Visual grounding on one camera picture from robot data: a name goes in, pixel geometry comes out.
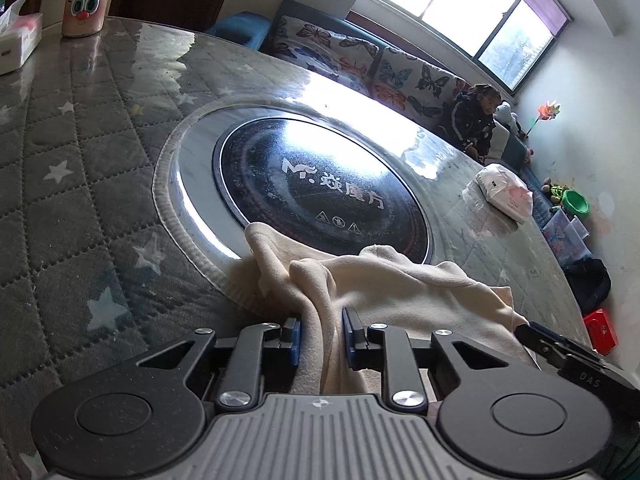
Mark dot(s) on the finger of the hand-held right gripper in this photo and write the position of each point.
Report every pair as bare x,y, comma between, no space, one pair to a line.
552,332
547,352

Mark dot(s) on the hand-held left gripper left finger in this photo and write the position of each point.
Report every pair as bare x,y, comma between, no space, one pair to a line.
296,342

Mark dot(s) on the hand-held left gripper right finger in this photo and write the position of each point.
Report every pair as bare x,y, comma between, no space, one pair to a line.
350,340

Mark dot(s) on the cream long-sleeved shirt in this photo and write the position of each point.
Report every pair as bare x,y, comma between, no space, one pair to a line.
400,285

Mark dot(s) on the red box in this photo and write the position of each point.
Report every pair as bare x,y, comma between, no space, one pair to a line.
600,330

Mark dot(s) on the black bag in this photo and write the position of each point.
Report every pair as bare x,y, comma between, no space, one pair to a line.
590,285

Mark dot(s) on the clear plastic storage box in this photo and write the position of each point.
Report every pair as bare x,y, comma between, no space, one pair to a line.
565,237

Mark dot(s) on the green plastic bowl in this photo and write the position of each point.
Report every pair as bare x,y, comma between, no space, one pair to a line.
575,202

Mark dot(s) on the small plush toy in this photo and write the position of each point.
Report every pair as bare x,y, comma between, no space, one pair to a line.
554,191

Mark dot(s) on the pink white tissue pack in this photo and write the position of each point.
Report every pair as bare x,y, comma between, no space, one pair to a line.
502,190

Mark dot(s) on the black round induction cooktop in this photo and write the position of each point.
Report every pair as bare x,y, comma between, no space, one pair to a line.
300,180

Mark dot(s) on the panda plush toy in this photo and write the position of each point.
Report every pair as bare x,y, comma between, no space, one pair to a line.
507,117

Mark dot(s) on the colourful pinwheel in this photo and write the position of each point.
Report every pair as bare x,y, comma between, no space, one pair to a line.
542,112

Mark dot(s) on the butterfly print cushion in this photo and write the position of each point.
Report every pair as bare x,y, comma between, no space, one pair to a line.
325,50
415,80

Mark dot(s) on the blue sofa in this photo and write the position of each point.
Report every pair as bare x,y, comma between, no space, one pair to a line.
240,30

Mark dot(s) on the large sliding window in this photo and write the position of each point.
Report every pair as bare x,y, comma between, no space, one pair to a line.
450,0

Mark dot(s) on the white tissue box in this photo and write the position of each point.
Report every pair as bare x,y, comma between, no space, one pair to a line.
20,45

